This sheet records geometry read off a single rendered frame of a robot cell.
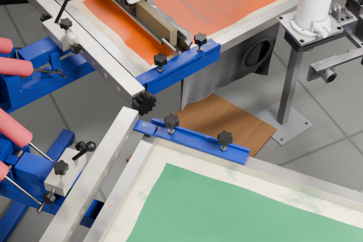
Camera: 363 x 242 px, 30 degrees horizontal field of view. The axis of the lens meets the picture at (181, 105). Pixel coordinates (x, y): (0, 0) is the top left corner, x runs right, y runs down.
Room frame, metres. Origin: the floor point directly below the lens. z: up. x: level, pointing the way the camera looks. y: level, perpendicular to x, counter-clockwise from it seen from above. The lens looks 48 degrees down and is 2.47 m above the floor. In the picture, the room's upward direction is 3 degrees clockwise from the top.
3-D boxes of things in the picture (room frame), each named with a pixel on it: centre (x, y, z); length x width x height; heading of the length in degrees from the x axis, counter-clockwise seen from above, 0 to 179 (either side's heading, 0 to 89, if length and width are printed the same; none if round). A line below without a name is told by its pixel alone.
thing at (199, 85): (1.81, -0.15, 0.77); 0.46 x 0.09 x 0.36; 130
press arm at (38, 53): (1.54, 0.44, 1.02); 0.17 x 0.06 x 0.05; 130
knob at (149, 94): (1.35, 0.12, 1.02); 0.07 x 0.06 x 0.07; 130
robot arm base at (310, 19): (1.58, -0.39, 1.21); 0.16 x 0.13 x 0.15; 29
